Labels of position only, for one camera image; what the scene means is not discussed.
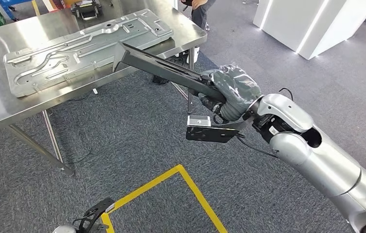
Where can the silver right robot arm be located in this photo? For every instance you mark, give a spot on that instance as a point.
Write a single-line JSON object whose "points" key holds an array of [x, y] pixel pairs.
{"points": [[324, 167]]}

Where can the black right wrist camera bracket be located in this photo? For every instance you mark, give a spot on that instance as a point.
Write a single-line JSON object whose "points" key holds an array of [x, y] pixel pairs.
{"points": [[211, 133]]}

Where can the black plastic frame part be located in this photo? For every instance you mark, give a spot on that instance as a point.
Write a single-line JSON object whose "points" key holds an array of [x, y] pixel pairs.
{"points": [[163, 69]]}

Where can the stamped sheet metal panel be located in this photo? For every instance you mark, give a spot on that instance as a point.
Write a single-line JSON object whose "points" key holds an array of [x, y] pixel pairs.
{"points": [[83, 48]]}

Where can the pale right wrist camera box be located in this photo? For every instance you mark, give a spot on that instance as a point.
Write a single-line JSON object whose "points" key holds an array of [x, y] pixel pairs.
{"points": [[198, 121]]}

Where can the white display plinth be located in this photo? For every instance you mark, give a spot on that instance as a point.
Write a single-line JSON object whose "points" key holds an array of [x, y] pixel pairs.
{"points": [[298, 22]]}

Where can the person's hand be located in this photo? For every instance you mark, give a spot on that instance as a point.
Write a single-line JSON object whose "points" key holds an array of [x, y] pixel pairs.
{"points": [[198, 4]]}

